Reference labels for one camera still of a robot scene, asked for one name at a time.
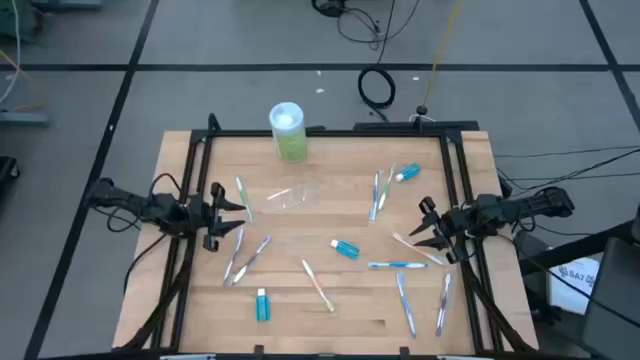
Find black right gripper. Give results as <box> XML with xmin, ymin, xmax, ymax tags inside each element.
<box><xmin>409</xmin><ymin>196</ymin><xmax>474</xmax><ymax>265</ymax></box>

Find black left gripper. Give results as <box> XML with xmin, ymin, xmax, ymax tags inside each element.
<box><xmin>187</xmin><ymin>181</ymin><xmax>248</xmax><ymax>252</ymax></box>

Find small blue mouthwash bottle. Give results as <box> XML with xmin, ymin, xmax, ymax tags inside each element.
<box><xmin>328</xmin><ymin>238</ymin><xmax>361</xmax><ymax>261</ymax></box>
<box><xmin>393</xmin><ymin>162</ymin><xmax>422</xmax><ymax>184</ymax></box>
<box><xmin>254</xmin><ymin>287</ymin><xmax>272</xmax><ymax>323</ymax></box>

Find clear acrylic organizer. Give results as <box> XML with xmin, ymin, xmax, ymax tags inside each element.
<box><xmin>269</xmin><ymin>177</ymin><xmax>322</xmax><ymax>214</ymax></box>

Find green disinfecting wipes canister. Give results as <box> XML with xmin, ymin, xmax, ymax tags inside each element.
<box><xmin>268</xmin><ymin>101</ymin><xmax>309</xmax><ymax>165</ymax></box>

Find black table leg bar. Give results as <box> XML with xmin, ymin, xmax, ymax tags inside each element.
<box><xmin>519</xmin><ymin>219</ymin><xmax>639</xmax><ymax>276</ymax></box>

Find white printed cardboard box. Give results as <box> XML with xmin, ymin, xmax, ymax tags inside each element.
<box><xmin>547</xmin><ymin>256</ymin><xmax>601</xmax><ymax>317</ymax></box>

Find black equipment case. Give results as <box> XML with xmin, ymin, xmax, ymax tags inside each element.
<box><xmin>581</xmin><ymin>204</ymin><xmax>640</xmax><ymax>360</ymax></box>

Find grey metal bar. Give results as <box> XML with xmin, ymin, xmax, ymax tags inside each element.
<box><xmin>0</xmin><ymin>110</ymin><xmax>52</xmax><ymax>127</ymax></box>

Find black caster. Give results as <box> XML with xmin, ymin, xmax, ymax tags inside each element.
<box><xmin>0</xmin><ymin>155</ymin><xmax>21</xmax><ymax>194</ymax></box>

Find green cart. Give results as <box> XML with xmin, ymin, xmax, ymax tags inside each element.
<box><xmin>0</xmin><ymin>0</ymin><xmax>44</xmax><ymax>42</ymax></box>

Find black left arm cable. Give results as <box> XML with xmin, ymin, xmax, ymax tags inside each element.
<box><xmin>122</xmin><ymin>232</ymin><xmax>169</xmax><ymax>296</ymax></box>

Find black aluminium table frame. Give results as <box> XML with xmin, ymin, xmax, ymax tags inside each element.
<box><xmin>113</xmin><ymin>112</ymin><xmax>539</xmax><ymax>360</ymax></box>

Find thin black floor cables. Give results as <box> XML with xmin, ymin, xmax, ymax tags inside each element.
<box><xmin>492</xmin><ymin>144</ymin><xmax>640</xmax><ymax>199</ymax></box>

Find coiled black floor cable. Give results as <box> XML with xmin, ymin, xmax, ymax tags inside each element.
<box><xmin>356</xmin><ymin>65</ymin><xmax>398</xmax><ymax>111</ymax></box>

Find yellow hanging cable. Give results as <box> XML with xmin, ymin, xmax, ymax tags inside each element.
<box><xmin>422</xmin><ymin>0</ymin><xmax>464</xmax><ymax>109</ymax></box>

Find black floor cable bundle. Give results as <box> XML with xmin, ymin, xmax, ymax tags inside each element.
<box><xmin>310</xmin><ymin>0</ymin><xmax>422</xmax><ymax>52</ymax></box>

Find orange floor cable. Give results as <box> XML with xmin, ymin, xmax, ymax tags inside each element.
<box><xmin>0</xmin><ymin>48</ymin><xmax>51</xmax><ymax>112</ymax></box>

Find white cable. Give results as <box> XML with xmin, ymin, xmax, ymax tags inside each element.
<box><xmin>0</xmin><ymin>0</ymin><xmax>24</xmax><ymax>104</ymax></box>

